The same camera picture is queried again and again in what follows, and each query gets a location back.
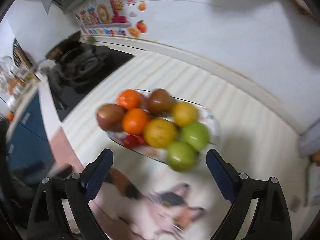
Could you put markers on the yellow-green lemon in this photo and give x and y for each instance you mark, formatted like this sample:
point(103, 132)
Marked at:
point(159, 133)

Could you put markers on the green lime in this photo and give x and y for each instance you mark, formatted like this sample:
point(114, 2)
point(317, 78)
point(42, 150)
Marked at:
point(181, 156)
point(196, 135)

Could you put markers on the black gas stove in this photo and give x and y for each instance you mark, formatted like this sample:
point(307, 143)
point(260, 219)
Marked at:
point(79, 68)

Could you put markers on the floral ceramic oval plate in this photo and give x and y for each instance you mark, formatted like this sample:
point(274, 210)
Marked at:
point(205, 117)

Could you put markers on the striped cat print mat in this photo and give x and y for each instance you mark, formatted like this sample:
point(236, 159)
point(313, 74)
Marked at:
point(253, 139)

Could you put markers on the orange mandarin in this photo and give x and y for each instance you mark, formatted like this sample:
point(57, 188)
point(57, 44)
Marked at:
point(129, 99)
point(135, 121)

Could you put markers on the red cherry tomato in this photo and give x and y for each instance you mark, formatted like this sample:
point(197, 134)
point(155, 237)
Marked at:
point(130, 142)
point(141, 141)

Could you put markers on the brown-red passion fruit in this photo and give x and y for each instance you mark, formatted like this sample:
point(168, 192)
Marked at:
point(109, 117)

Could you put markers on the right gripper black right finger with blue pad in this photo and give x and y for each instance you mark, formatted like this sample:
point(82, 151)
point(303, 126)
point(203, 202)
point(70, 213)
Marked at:
point(271, 219)

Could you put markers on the blue cabinet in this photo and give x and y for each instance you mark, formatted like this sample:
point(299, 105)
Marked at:
point(29, 143)

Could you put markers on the colourful wall sticker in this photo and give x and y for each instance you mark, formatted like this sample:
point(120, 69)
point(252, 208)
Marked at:
point(125, 18)

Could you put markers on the yellow lemon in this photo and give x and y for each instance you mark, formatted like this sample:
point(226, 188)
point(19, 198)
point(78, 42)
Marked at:
point(184, 113)

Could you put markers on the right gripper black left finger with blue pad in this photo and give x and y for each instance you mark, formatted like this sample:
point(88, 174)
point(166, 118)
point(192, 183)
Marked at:
point(47, 218)

